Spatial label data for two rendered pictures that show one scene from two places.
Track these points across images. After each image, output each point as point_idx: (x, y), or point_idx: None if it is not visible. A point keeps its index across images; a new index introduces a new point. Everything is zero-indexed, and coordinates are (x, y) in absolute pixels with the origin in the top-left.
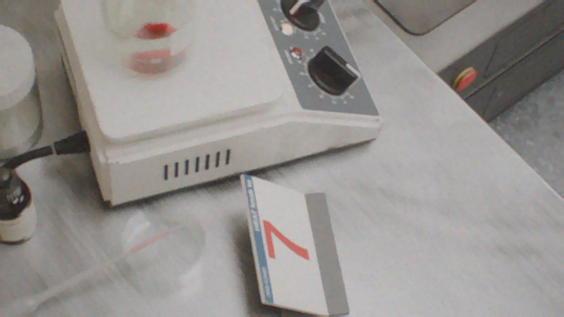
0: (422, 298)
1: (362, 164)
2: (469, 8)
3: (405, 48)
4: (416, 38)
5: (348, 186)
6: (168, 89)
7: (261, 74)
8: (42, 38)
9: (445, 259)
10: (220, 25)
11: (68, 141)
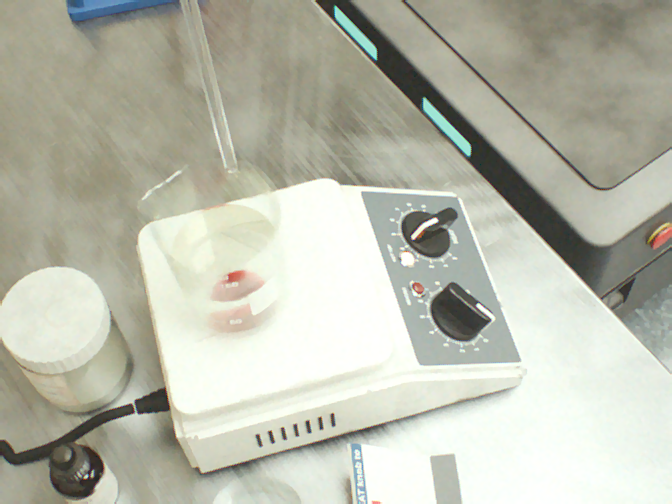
0: None
1: (503, 416)
2: (665, 156)
3: (560, 264)
4: (603, 193)
5: (484, 445)
6: (254, 349)
7: (367, 328)
8: (138, 262)
9: None
10: (320, 265)
11: (150, 399)
